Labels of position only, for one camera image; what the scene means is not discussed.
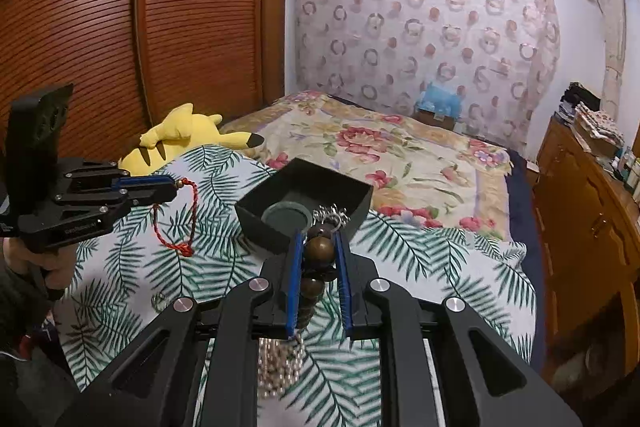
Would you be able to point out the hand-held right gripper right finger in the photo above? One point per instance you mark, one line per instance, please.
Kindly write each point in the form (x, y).
(342, 287)

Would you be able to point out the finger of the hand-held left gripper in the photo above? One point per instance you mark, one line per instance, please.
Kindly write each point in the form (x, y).
(150, 199)
(145, 180)

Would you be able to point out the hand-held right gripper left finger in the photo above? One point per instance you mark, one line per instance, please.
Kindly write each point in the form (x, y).
(295, 287)

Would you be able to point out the black jewelry box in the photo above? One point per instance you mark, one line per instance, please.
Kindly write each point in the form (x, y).
(310, 184)

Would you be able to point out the person's left hand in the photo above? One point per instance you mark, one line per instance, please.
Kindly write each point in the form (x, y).
(17, 257)

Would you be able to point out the yellow plush toy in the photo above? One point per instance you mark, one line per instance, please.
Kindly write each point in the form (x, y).
(190, 127)

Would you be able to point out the dark green bangle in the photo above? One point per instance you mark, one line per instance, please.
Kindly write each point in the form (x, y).
(286, 216)

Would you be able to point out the green leaf print blanket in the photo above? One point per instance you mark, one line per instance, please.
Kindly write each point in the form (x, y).
(425, 267)

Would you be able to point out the brown slatted wardrobe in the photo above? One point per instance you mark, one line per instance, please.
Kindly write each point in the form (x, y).
(100, 32)

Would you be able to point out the floral bedspread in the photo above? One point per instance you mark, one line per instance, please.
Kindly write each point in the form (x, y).
(350, 142)

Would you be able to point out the cardboard box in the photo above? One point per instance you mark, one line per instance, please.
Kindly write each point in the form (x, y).
(435, 118)

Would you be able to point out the navy blue bed sheet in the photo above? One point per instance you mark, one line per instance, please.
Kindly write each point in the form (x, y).
(530, 232)

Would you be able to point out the blue plush toy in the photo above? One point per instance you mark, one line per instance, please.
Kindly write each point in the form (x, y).
(442, 99)

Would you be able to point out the wooden cabinet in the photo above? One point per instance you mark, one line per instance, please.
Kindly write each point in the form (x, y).
(585, 217)

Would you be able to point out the circle print curtain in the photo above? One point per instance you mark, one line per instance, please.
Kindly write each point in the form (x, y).
(400, 32)

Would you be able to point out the folded floral cloths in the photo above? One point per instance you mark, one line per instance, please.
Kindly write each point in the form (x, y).
(600, 124)

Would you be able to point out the row of toiletry bottles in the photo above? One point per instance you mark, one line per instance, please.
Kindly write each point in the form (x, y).
(630, 172)

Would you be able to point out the white wrapped pipe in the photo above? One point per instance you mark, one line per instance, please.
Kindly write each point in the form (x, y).
(612, 32)

